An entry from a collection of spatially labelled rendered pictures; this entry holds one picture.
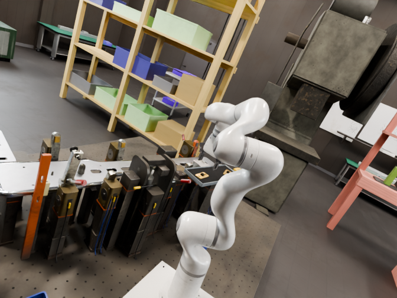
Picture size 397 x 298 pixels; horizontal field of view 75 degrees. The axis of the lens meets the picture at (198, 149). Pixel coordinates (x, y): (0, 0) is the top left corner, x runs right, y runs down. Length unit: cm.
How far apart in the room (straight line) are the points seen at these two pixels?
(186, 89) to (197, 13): 626
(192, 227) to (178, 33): 315
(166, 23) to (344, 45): 229
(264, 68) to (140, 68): 513
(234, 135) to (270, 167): 15
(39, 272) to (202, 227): 69
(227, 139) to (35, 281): 93
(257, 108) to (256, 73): 772
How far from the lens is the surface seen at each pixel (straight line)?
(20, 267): 133
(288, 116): 432
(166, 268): 138
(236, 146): 75
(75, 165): 109
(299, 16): 865
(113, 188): 117
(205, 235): 100
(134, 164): 123
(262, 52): 861
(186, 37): 374
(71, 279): 130
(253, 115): 82
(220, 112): 110
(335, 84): 381
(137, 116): 408
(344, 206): 476
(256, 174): 81
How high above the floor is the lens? 172
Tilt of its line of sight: 20 degrees down
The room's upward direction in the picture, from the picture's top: 24 degrees clockwise
